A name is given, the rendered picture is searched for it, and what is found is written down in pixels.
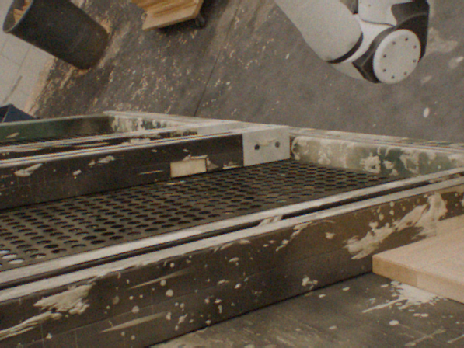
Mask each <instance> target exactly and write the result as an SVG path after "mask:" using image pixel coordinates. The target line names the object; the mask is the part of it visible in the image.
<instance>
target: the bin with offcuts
mask: <svg viewBox="0 0 464 348"><path fill-rule="evenodd" d="M2 30H3V32H4V33H7V34H11V35H13V36H14V37H17V38H19V39H21V40H24V41H26V42H27V43H29V44H31V45H33V46H35V47H36V48H38V49H40V50H43V51H45V52H47V53H49V54H50V55H51V56H54V57H56V58H58V59H60V60H62V61H65V62H67V63H69V64H71V65H72V66H73V67H75V68H78V69H80V70H84V69H88V68H89V67H91V66H93V65H94V64H95V63H96V60H97V59H98V58H99V56H100V55H101V54H102V52H103V49H104V47H105V46H106V41H107V37H108V33H107V31H106V28H105V27H104V26H102V25H101V24H100V23H98V22H97V21H95V20H94V19H93V17H91V16H90V15H89V14H87V13H85V12H84V11H82V10H81V9H80V8H79V7H78V6H77V5H76V4H74V3H73V2H71V1H70V0H13V2H12V3H11V5H10V6H9V10H8V12H7V13H6V16H5V19H4V23H3V26H2Z"/></svg>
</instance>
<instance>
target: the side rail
mask: <svg viewBox="0 0 464 348"><path fill-rule="evenodd" d="M97 131H110V126H109V115H104V114H93V115H85V116H76V117H62V118H53V119H44V120H29V121H20V122H12V123H3V124H0V142H7V141H21V140H28V139H35V138H42V137H55V136H63V135H69V134H83V133H91V132H97Z"/></svg>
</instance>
